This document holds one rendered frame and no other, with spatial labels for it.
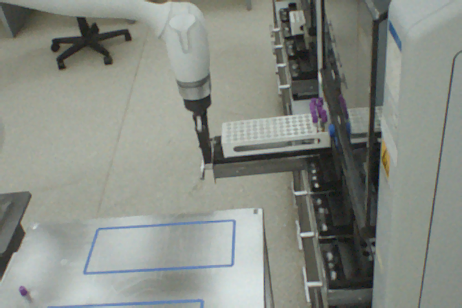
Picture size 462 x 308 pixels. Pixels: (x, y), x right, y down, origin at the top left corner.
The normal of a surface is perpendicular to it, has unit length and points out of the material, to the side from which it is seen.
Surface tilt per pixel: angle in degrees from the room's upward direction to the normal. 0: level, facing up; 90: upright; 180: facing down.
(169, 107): 0
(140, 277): 0
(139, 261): 0
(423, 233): 90
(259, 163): 90
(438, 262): 90
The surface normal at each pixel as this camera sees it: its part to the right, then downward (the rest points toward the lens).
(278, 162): 0.00, 0.62
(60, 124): -0.13, -0.78
